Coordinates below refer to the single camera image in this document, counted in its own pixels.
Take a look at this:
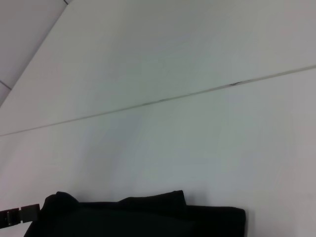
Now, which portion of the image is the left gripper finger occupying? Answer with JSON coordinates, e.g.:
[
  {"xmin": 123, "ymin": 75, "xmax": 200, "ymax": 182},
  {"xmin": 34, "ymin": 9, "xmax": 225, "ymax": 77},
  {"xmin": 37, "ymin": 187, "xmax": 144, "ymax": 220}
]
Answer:
[{"xmin": 0, "ymin": 203, "xmax": 41, "ymax": 226}]

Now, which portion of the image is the black t-shirt with white print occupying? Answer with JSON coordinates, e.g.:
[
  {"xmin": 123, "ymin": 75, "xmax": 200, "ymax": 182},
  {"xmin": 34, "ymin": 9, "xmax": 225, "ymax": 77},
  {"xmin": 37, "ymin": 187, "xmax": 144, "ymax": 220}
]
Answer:
[{"xmin": 22, "ymin": 190, "xmax": 248, "ymax": 237}]

